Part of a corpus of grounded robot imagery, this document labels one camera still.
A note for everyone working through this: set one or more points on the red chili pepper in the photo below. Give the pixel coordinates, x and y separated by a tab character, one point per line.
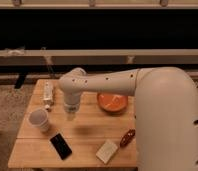
127	138

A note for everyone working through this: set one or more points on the white cylindrical gripper tip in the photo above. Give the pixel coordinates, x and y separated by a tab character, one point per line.
71	110

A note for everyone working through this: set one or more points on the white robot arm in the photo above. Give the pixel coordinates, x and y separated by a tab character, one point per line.
166	110

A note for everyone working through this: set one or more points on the grey horizontal rail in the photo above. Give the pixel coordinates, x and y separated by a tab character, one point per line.
98	57

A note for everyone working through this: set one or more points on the black smartphone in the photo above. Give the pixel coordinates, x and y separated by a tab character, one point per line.
61	146

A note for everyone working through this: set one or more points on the white clear bottle lying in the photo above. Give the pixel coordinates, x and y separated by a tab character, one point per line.
48	96

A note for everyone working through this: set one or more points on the orange bowl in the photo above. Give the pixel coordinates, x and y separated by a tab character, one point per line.
112	103

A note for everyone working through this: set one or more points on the white paper cup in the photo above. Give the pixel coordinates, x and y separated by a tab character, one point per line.
39	119

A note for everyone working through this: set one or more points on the beige sponge block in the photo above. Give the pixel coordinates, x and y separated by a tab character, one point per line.
107	151

